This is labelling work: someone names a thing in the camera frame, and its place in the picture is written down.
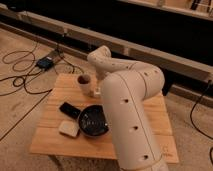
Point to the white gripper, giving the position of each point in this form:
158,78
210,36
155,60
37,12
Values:
100,75

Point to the white plastic bottle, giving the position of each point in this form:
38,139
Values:
84,83

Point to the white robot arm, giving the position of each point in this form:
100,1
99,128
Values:
125,84

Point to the black bowl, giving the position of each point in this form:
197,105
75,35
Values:
92,121

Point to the black rectangular phone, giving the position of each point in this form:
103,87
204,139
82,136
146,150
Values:
70,110

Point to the blue power box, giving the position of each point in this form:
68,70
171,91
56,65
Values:
44,63

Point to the beige sponge block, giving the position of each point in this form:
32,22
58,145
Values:
69,128

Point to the wooden table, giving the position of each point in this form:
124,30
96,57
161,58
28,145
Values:
47,139

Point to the long wooden rail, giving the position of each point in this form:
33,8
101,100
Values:
165,60

